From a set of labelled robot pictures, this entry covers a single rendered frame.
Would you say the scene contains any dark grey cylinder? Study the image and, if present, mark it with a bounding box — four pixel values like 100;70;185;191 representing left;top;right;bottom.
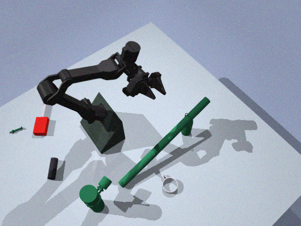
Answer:
48;157;58;180

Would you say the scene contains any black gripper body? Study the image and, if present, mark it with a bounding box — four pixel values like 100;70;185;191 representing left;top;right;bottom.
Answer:
126;64;162;94

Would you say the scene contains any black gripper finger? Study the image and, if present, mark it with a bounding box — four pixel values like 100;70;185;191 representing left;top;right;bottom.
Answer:
134;81;156;100
150;76;166;95

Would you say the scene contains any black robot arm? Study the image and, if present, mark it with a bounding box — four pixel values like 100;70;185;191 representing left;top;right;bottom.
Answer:
36;41;141;124

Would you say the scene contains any green cylindrical rod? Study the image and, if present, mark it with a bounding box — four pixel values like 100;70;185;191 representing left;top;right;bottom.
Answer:
119;97;210;188

